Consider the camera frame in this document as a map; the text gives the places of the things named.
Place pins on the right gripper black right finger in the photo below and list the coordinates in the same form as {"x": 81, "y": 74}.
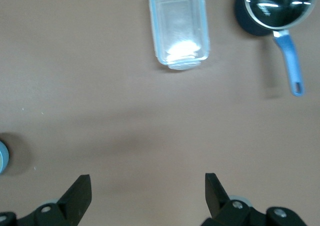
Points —
{"x": 220, "y": 211}

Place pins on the clear plastic food container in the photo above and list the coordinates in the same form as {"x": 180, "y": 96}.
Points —
{"x": 178, "y": 28}

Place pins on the brown table mat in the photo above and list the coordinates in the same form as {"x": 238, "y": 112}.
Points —
{"x": 112, "y": 110}

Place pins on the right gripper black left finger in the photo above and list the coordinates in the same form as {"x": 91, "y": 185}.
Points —
{"x": 67, "y": 206}

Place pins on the glass lid with blue knob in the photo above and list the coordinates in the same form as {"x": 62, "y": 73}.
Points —
{"x": 275, "y": 8}

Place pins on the blue bowl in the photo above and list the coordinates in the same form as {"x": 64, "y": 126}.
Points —
{"x": 6, "y": 157}

